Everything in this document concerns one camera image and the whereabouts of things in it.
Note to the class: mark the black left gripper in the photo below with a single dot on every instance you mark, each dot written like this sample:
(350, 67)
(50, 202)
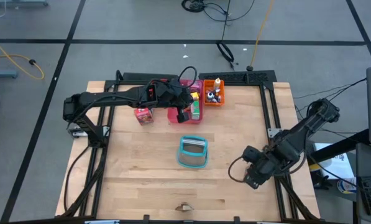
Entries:
(176, 95)

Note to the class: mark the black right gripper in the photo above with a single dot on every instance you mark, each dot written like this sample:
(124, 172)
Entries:
(264, 166)

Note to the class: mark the green small carton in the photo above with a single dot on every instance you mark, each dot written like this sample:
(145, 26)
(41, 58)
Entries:
(195, 111)

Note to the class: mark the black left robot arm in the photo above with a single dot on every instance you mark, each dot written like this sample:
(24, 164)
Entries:
(110, 96)

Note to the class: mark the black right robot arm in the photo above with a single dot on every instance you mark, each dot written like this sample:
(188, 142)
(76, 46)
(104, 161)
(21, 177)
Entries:
(306, 124)

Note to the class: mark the pink plastic tray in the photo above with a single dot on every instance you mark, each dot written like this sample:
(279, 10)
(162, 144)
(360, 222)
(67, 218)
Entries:
(172, 118)

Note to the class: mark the red plastic basket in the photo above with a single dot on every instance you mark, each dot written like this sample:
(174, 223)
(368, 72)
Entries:
(151, 92)

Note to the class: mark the red small carton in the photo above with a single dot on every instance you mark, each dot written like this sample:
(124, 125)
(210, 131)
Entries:
(143, 116)

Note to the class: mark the orange plastic basket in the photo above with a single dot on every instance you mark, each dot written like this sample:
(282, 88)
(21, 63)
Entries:
(222, 102)

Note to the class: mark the teal-rimmed metal mesh holder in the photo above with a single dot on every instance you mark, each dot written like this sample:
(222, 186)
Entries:
(191, 157)

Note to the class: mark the black flat plate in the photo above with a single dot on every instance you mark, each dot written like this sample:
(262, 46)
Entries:
(141, 76)

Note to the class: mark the black perforated plate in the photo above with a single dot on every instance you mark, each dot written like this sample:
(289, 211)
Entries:
(235, 76)

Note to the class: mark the white paper sheet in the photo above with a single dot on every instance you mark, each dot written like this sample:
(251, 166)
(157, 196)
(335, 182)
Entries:
(337, 165)

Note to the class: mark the black support bar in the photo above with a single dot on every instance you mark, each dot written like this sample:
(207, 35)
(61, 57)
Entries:
(343, 144)

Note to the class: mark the silver metal bar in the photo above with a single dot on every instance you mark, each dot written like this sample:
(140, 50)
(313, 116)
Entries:
(101, 222)

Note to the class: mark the grey trolley base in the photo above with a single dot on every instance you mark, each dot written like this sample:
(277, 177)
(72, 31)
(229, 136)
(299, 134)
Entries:
(17, 3)
(2, 74)

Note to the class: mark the silver frame bracket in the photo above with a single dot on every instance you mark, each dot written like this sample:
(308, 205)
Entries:
(272, 133)
(76, 133)

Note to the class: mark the black metal table frame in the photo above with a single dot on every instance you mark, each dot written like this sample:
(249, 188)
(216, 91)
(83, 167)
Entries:
(132, 83)

